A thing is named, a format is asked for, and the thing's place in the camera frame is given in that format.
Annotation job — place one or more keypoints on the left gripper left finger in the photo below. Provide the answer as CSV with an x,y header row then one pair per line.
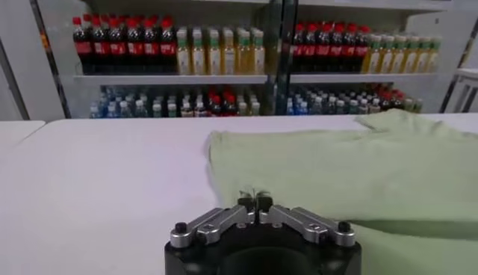
x,y
216,224

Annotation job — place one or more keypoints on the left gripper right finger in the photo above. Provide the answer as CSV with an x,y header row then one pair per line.
x,y
306,224

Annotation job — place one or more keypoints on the light green shirt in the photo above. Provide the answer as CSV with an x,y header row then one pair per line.
x,y
336,168

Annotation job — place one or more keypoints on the small red cap cola bottle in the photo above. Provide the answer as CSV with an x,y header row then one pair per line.
x,y
387,101
230,107
399,100
216,108

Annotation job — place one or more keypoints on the small blue water bottle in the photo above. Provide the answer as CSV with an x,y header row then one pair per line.
x,y
290,108
303,108
94,111
112,110

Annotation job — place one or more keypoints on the small clear green bottle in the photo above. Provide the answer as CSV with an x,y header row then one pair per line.
x,y
140,109
330,106
125,110
317,106

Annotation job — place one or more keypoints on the glass beverage display cabinet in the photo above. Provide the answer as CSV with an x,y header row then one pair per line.
x,y
354,77
168,79

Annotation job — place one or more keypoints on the large yellow tea bottle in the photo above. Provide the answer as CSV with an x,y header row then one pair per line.
x,y
258,58
398,60
422,60
228,60
213,60
183,60
198,60
373,60
386,60
434,60
411,60
244,56

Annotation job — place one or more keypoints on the large red cap cola bottle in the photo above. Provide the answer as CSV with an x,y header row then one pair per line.
x,y
135,48
101,48
337,50
323,50
168,48
117,48
350,50
151,48
298,50
310,50
361,50
82,48

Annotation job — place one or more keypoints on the white side table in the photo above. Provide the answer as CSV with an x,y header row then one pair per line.
x,y
468,73

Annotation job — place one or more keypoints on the black wall trim strip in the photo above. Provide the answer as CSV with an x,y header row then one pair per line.
x,y
13,79

